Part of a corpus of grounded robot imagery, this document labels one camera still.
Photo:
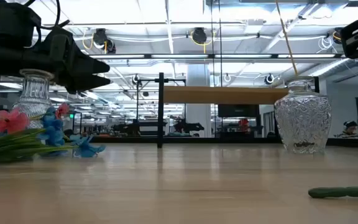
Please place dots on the blue artificial flower bunch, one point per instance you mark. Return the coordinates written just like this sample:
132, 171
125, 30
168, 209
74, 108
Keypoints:
53, 130

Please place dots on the black table border strip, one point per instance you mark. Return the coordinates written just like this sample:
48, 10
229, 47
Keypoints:
197, 140

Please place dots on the black wall monitor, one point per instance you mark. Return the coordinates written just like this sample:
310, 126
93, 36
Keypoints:
238, 110

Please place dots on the red artificial flower bunch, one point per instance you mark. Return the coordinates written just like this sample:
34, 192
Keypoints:
337, 192

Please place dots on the round cut glass vase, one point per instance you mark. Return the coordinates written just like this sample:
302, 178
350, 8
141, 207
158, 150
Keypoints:
303, 118

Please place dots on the pink artificial flower bunch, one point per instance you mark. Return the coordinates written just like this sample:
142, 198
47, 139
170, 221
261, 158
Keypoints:
9, 121

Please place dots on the black background workstation frame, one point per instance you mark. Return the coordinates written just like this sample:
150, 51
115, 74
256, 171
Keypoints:
176, 81

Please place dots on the black background robot arm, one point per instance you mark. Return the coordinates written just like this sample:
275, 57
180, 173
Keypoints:
129, 128
186, 127

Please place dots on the small red background object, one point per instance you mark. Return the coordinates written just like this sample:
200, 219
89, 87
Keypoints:
243, 123

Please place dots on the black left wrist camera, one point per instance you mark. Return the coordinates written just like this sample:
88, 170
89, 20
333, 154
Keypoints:
14, 25

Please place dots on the person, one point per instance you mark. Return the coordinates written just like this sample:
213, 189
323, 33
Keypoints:
350, 132

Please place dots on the wooden shelf with black legs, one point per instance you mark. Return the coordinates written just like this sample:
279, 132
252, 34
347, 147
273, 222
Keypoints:
222, 95

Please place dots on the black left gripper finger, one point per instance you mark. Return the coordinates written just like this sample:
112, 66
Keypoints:
85, 84
87, 66

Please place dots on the tall ribbed glass vase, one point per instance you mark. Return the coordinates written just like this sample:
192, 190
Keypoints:
35, 96

